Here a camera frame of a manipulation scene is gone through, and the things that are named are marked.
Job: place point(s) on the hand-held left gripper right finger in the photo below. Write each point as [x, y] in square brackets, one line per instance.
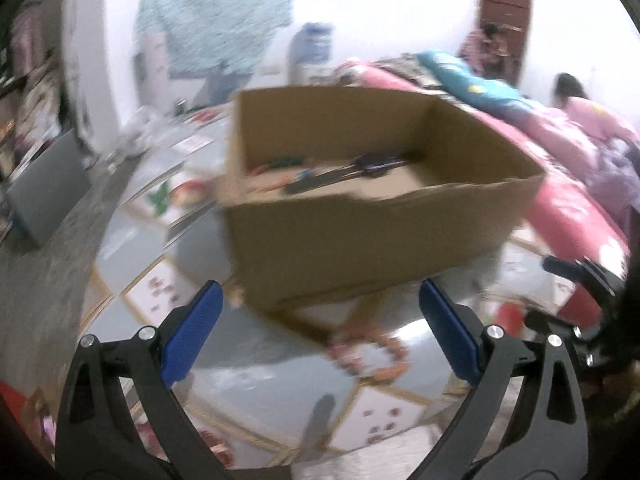
[452, 335]

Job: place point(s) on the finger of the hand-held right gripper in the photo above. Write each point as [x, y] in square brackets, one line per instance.
[537, 322]
[565, 266]

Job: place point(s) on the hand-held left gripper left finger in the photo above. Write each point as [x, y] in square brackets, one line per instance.
[196, 332]

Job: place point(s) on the brown cardboard box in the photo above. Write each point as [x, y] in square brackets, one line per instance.
[375, 240]

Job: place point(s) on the pink floral blanket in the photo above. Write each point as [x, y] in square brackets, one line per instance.
[565, 205]

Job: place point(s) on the lilac blanket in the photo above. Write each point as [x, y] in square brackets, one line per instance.
[615, 175]

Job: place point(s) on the white plastic bag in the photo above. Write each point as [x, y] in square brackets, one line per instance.
[142, 125]

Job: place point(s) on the teal patterned pillow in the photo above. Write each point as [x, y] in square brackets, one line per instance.
[465, 75]

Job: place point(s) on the brown wooden door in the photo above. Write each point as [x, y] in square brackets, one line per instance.
[505, 5]

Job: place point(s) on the blue water jug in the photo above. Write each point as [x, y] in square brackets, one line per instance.
[310, 50]

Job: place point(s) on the teal hanging cloth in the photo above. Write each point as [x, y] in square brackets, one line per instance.
[215, 15]

